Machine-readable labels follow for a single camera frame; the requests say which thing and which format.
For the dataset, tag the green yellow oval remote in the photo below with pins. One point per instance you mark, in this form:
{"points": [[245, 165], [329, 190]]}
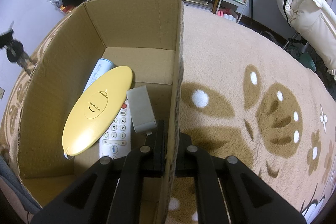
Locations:
{"points": [[95, 110]]}

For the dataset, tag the small grey square charger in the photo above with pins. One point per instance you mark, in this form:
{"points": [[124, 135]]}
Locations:
{"points": [[142, 114]]}

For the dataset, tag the key bunch with tag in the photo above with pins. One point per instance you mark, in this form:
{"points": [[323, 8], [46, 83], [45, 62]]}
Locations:
{"points": [[16, 54]]}

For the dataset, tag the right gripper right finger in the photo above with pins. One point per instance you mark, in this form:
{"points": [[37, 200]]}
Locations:
{"points": [[209, 189]]}

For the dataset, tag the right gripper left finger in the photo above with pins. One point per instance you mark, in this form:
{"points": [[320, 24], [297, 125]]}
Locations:
{"points": [[125, 190]]}

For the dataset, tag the cream duvet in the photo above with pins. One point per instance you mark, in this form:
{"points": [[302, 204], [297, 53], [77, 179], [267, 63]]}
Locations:
{"points": [[314, 20]]}

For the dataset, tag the plastic snack bag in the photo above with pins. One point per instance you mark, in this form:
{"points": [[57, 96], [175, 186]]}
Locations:
{"points": [[59, 5]]}

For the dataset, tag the cardboard box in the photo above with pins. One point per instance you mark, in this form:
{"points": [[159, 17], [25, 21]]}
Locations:
{"points": [[145, 35]]}

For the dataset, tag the light blue power bank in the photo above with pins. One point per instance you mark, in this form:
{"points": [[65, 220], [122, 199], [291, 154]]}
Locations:
{"points": [[101, 67]]}

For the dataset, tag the white tv remote control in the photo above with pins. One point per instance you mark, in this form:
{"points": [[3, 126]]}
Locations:
{"points": [[116, 140]]}

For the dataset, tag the wall socket upper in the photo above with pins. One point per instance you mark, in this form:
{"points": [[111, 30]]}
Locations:
{"points": [[2, 91]]}

